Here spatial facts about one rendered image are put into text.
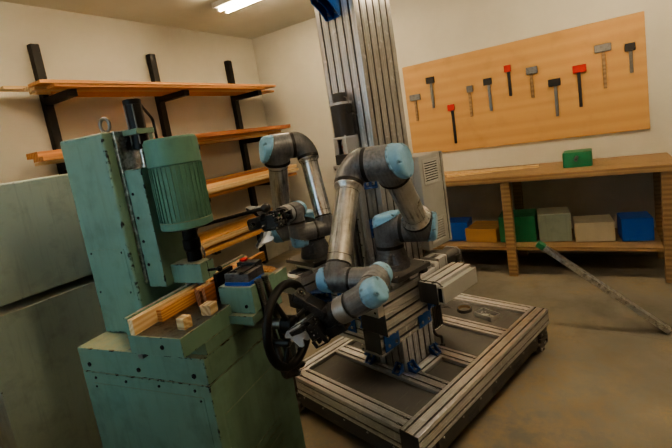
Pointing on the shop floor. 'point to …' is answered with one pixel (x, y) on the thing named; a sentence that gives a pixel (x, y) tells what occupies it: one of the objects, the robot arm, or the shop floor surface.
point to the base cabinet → (199, 409)
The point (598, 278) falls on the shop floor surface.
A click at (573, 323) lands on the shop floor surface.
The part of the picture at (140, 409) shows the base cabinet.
